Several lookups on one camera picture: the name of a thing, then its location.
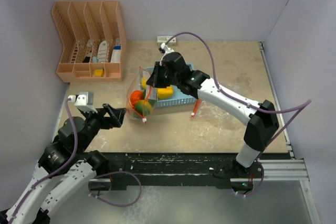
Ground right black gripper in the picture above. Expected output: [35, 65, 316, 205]
[146, 62, 180, 89]

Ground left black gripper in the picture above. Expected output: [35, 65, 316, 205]
[77, 102, 126, 152]

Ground small orange pumpkin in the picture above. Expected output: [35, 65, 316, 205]
[129, 90, 144, 105]

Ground clear zip bag orange zipper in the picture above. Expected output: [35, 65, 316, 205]
[126, 67, 158, 124]

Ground green orange fruit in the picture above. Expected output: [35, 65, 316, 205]
[134, 100, 153, 116]

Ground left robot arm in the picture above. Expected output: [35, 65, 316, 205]
[1, 103, 126, 223]

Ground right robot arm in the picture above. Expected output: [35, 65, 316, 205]
[146, 51, 279, 177]

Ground yellow bell pepper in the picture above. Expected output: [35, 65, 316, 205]
[157, 86, 174, 100]

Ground small yellow pear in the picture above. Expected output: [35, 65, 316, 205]
[141, 77, 147, 90]

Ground small white green box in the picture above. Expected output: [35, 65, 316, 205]
[156, 35, 176, 47]

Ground white blue packet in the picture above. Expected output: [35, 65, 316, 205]
[110, 38, 121, 63]

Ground yellow block in organizer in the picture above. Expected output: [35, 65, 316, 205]
[93, 69, 104, 77]

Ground white striped packet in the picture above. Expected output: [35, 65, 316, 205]
[97, 40, 108, 63]

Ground orange plastic file organizer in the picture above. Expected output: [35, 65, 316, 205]
[51, 1, 128, 83]

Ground black white packet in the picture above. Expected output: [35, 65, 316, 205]
[81, 39, 92, 63]

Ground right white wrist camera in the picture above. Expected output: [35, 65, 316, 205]
[159, 43, 174, 56]

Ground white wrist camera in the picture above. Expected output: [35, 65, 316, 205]
[159, 43, 174, 56]
[68, 91, 97, 113]

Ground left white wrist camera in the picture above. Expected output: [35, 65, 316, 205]
[68, 91, 97, 113]

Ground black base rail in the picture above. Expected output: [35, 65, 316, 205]
[88, 153, 264, 191]

